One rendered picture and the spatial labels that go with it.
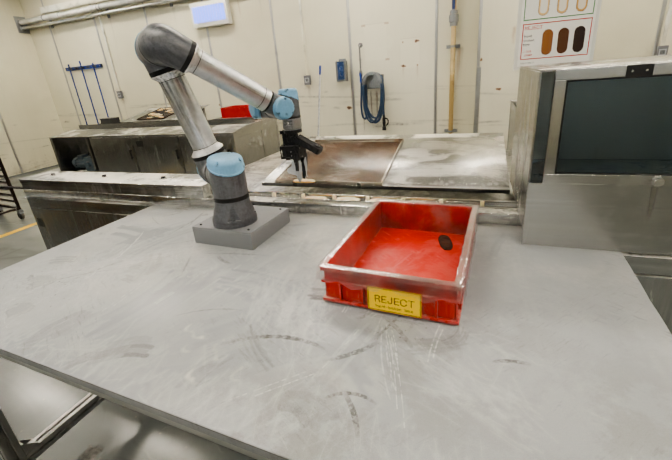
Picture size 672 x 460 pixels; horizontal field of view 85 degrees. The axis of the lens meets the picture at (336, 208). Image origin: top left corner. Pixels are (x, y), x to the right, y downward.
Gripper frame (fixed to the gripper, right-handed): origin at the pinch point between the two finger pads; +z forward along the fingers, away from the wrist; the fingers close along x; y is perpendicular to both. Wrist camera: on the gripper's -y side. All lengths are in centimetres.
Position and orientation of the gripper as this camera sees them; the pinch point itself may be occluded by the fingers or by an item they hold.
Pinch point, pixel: (303, 177)
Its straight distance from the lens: 152.9
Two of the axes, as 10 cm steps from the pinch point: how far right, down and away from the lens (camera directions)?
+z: 0.9, 9.3, 3.6
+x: -3.4, 3.7, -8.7
